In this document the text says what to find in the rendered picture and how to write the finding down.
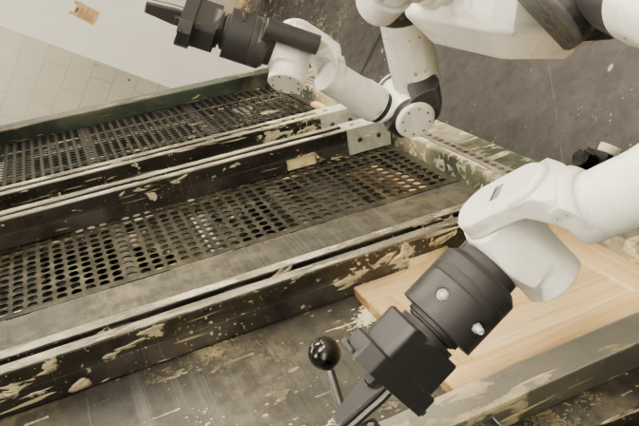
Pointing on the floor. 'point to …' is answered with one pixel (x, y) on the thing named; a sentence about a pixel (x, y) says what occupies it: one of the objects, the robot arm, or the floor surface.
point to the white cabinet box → (100, 15)
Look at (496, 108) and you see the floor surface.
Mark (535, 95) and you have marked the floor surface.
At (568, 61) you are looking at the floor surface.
